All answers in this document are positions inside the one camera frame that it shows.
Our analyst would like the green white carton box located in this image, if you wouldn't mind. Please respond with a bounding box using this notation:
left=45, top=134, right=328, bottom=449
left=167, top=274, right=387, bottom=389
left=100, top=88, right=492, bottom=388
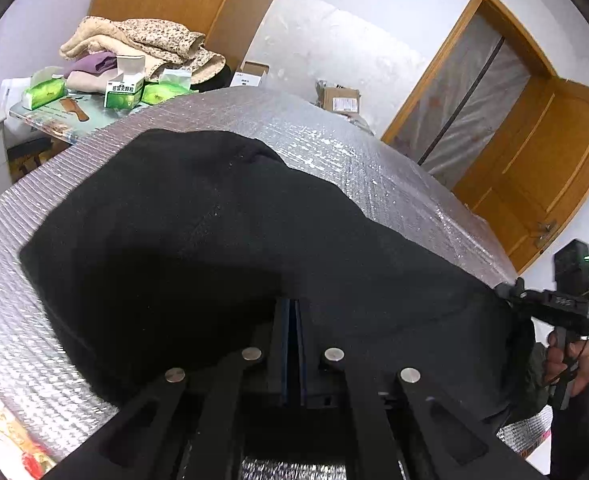
left=104, top=55, right=146, bottom=110

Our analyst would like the brown wooden comb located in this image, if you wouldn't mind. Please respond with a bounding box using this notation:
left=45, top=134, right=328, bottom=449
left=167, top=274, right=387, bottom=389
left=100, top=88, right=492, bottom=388
left=59, top=98, right=89, bottom=122

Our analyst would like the black garment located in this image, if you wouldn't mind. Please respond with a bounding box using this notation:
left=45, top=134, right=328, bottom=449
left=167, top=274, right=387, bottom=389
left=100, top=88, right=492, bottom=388
left=19, top=130, right=547, bottom=422

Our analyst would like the translucent plastic door curtain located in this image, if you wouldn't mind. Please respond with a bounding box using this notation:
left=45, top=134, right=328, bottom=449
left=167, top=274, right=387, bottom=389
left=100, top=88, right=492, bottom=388
left=392, top=14, right=531, bottom=190

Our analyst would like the illustrated flat gift box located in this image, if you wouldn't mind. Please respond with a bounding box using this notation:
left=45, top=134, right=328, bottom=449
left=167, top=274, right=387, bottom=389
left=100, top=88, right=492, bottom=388
left=9, top=93, right=147, bottom=144

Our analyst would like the pink folded cloth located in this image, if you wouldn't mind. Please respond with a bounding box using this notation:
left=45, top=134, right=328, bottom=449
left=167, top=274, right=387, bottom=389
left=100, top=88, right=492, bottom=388
left=66, top=68, right=118, bottom=94

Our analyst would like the orange wooden door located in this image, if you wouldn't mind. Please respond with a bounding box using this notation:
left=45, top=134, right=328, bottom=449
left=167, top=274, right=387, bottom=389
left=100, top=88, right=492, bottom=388
left=454, top=77, right=589, bottom=272

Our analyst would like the floral bed quilt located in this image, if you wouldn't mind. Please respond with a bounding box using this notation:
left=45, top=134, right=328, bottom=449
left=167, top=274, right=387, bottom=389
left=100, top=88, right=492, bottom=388
left=0, top=400, right=56, bottom=479

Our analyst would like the white small cardboard box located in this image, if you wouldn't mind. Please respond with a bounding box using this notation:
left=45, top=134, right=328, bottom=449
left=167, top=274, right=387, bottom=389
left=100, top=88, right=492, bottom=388
left=230, top=61, right=270, bottom=87

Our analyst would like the person's right black sleeve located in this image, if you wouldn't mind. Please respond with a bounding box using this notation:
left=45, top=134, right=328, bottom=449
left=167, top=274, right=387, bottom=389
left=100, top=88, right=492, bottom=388
left=548, top=384, right=589, bottom=480

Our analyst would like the green tissue pack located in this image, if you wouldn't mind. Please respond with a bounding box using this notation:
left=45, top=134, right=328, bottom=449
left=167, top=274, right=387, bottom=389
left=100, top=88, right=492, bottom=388
left=21, top=66, right=67, bottom=110
left=142, top=68, right=192, bottom=105

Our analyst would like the person's right hand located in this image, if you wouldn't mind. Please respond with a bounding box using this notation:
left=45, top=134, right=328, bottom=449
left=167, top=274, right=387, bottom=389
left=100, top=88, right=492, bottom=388
left=544, top=330, right=589, bottom=398

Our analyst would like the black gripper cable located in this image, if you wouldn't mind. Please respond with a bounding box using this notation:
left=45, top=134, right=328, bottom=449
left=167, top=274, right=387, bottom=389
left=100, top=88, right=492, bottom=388
left=548, top=336, right=589, bottom=388

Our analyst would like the beige floral blanket pile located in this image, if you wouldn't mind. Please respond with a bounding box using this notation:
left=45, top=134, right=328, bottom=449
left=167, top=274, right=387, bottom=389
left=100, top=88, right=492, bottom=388
left=59, top=15, right=226, bottom=84

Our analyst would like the brown cardboard box with label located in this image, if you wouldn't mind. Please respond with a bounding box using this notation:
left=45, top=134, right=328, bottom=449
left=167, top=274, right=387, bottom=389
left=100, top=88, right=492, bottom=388
left=316, top=80, right=360, bottom=116

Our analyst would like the purple folded cloth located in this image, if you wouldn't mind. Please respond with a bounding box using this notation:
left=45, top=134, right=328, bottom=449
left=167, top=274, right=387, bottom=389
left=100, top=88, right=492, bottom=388
left=63, top=51, right=118, bottom=78

